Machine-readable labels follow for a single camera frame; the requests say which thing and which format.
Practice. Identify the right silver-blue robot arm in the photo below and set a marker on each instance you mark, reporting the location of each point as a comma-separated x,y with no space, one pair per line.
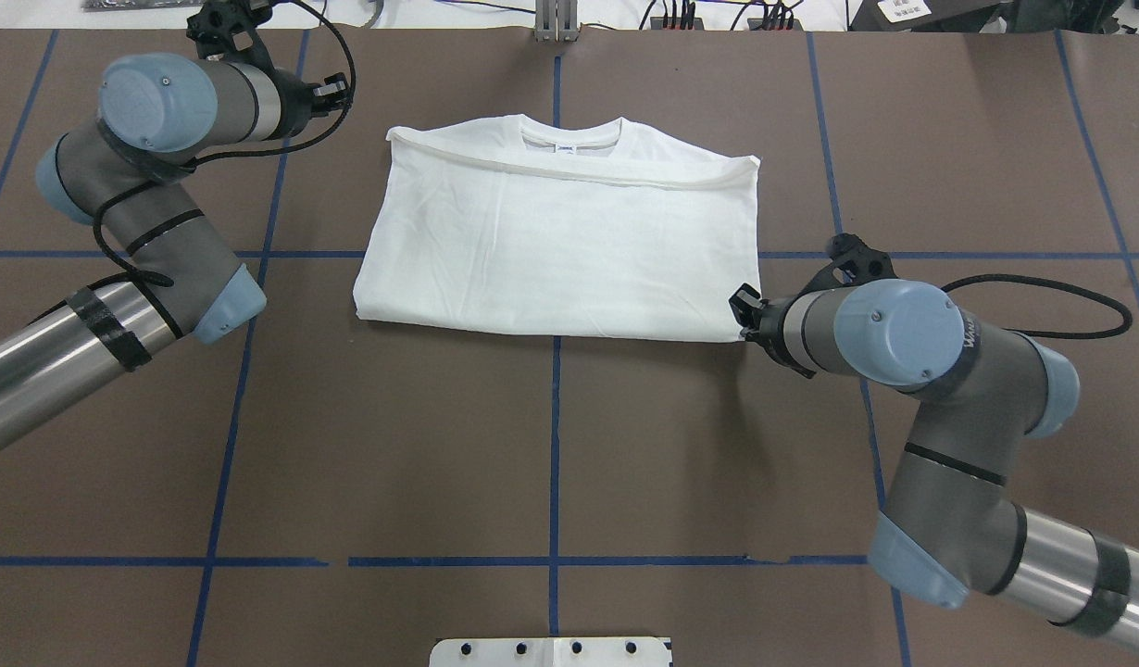
947,528

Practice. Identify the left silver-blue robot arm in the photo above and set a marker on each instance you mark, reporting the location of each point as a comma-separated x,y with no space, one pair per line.
160,116

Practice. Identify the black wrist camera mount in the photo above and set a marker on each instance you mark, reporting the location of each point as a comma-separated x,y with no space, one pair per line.
227,30
853,262

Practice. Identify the lower black orange adapter box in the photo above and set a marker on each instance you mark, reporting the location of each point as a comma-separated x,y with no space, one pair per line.
775,16

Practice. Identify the aluminium frame post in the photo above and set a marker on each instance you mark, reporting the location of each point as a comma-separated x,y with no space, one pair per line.
556,21

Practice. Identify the white long-sleeve printed T-shirt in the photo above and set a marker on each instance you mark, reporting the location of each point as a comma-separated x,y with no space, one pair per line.
505,225

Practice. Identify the upper black orange adapter box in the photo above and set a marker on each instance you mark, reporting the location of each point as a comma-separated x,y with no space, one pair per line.
672,16

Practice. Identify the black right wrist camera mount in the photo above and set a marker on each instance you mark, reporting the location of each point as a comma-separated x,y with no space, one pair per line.
853,262

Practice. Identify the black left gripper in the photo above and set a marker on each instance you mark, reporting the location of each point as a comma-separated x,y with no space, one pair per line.
297,95

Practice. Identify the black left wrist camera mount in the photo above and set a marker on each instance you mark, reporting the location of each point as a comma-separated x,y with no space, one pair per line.
227,30

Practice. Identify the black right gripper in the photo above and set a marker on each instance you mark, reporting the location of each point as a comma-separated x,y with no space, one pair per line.
771,323

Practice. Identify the black orange adapter box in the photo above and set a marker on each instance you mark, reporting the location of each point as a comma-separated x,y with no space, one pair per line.
672,16
775,16

